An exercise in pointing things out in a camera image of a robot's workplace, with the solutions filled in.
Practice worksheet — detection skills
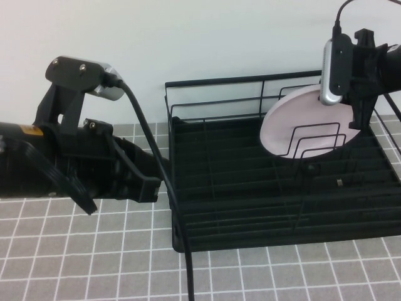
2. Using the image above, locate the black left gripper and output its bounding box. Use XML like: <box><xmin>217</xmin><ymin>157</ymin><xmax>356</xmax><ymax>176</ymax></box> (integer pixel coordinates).
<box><xmin>55</xmin><ymin>117</ymin><xmax>170</xmax><ymax>204</ymax></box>

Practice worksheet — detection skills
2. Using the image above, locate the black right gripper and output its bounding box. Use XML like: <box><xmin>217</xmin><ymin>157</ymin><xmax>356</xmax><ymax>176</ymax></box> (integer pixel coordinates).
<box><xmin>348</xmin><ymin>28</ymin><xmax>390</xmax><ymax>131</ymax></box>

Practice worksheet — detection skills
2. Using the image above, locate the pink round plate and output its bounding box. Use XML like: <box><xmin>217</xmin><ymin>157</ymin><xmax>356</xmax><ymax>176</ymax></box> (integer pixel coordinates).
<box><xmin>259</xmin><ymin>83</ymin><xmax>364</xmax><ymax>161</ymax></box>

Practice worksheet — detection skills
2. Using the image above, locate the grey white checked tablecloth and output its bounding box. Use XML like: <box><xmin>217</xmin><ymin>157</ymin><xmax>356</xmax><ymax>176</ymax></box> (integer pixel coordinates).
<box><xmin>0</xmin><ymin>115</ymin><xmax>401</xmax><ymax>301</ymax></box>

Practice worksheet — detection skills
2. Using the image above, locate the black plastic drain tray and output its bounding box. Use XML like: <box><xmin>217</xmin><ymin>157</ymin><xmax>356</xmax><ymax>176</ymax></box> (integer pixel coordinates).
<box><xmin>167</xmin><ymin>108</ymin><xmax>401</xmax><ymax>253</ymax></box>

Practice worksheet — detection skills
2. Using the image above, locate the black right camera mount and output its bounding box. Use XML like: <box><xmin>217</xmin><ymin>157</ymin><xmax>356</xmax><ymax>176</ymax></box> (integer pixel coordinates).
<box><xmin>330</xmin><ymin>33</ymin><xmax>355</xmax><ymax>95</ymax></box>

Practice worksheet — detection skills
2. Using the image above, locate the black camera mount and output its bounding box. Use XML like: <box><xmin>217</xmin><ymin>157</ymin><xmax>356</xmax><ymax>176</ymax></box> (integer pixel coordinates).
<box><xmin>330</xmin><ymin>33</ymin><xmax>355</xmax><ymax>95</ymax></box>
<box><xmin>33</xmin><ymin>55</ymin><xmax>106</xmax><ymax>144</ymax></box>

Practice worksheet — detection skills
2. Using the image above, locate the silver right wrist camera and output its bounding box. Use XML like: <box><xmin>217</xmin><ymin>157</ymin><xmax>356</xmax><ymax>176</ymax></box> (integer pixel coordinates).
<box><xmin>319</xmin><ymin>38</ymin><xmax>345</xmax><ymax>107</ymax></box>

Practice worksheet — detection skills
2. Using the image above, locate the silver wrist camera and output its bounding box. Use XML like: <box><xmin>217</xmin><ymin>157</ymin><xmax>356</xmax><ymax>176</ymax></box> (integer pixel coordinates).
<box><xmin>319</xmin><ymin>38</ymin><xmax>345</xmax><ymax>107</ymax></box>
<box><xmin>93</xmin><ymin>62</ymin><xmax>127</xmax><ymax>102</ymax></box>

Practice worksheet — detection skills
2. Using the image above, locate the black right camera cable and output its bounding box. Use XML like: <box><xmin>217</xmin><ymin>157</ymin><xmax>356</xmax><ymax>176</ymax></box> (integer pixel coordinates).
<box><xmin>332</xmin><ymin>0</ymin><xmax>357</xmax><ymax>40</ymax></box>

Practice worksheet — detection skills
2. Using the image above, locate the black camera cable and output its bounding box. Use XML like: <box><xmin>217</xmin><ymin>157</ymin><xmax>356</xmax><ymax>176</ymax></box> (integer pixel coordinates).
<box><xmin>106</xmin><ymin>73</ymin><xmax>197</xmax><ymax>301</ymax></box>
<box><xmin>332</xmin><ymin>0</ymin><xmax>357</xmax><ymax>40</ymax></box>

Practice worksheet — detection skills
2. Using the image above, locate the black ribbed flat cable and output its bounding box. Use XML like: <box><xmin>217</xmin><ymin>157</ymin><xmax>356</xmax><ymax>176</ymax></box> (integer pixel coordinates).
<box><xmin>12</xmin><ymin>139</ymin><xmax>98</xmax><ymax>216</ymax></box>

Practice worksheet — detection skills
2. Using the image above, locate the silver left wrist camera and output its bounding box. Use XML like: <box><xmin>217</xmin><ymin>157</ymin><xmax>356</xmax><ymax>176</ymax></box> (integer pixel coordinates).
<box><xmin>93</xmin><ymin>62</ymin><xmax>127</xmax><ymax>102</ymax></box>

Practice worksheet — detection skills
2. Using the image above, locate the black left camera cable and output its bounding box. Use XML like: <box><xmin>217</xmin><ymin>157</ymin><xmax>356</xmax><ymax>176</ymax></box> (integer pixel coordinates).
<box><xmin>106</xmin><ymin>73</ymin><xmax>197</xmax><ymax>301</ymax></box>

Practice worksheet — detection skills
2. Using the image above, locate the black wire dish rack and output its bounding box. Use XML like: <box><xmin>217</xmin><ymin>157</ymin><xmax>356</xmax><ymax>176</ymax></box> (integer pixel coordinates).
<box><xmin>164</xmin><ymin>69</ymin><xmax>401</xmax><ymax>253</ymax></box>

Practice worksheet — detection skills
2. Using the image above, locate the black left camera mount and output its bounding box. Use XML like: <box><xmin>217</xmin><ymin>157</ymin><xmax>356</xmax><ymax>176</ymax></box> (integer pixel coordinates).
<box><xmin>33</xmin><ymin>55</ymin><xmax>106</xmax><ymax>144</ymax></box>

